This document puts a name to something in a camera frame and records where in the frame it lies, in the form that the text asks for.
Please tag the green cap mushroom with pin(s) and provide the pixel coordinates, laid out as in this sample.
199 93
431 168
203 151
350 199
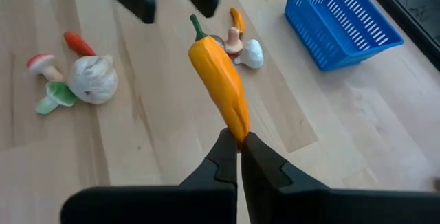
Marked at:
60 93

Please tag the red cap mushroom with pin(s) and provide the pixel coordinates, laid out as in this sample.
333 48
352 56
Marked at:
41 62

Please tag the orange pepper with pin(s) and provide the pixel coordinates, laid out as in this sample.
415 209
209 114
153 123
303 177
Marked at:
238 19
220 79

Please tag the black aluminium table frame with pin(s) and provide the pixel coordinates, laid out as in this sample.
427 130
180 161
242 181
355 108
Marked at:
412 35

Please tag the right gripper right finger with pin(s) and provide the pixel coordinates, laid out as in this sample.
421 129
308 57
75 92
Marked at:
309 207

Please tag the white garlic bulb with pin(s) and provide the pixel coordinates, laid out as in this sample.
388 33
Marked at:
252 54
93 79

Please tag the red pepper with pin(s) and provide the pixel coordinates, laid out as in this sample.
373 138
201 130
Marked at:
78 43

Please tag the blue plastic basket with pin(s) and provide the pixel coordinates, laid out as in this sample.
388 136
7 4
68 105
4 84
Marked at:
343 18

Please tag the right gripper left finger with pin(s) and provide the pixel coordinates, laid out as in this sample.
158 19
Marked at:
206 200

